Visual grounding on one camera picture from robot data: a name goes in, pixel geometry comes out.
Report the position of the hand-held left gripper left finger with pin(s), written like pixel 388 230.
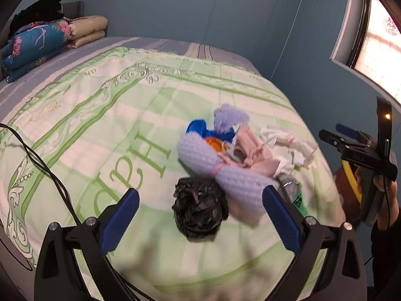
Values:
pixel 120 219

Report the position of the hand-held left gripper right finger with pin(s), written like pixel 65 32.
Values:
pixel 282 220

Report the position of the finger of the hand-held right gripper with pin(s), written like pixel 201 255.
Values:
pixel 332 139
pixel 346 130

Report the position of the brown bin with yellow rim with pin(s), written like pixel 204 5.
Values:
pixel 349 178

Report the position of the clear plastic bottle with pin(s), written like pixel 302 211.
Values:
pixel 291 191

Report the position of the white tissue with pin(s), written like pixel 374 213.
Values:
pixel 288 144

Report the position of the pink and grey cloth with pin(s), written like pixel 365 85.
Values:
pixel 247 150

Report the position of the black plastic bag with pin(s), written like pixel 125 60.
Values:
pixel 200 208

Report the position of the lavender knitted roll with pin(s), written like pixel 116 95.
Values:
pixel 203 153

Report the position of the lavender fluffy cloth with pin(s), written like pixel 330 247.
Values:
pixel 228 120

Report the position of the person's right forearm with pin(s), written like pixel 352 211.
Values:
pixel 387 257

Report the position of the person's right hand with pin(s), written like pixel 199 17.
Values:
pixel 388 194

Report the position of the green printed blanket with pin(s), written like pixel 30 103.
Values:
pixel 109 125

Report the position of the orange peel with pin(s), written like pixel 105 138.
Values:
pixel 214 144

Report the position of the blue cloth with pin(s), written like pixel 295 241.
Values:
pixel 195 128

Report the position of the beige folded quilt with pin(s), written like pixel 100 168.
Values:
pixel 87 29

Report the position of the blue floral folded quilt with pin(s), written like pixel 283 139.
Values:
pixel 34 47

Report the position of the grey headboard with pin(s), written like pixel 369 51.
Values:
pixel 73 8

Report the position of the black clothes pile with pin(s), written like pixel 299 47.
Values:
pixel 37 11

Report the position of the window with grey frame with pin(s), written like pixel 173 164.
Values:
pixel 372 37

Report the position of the grey bed frame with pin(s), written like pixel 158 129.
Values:
pixel 12 257

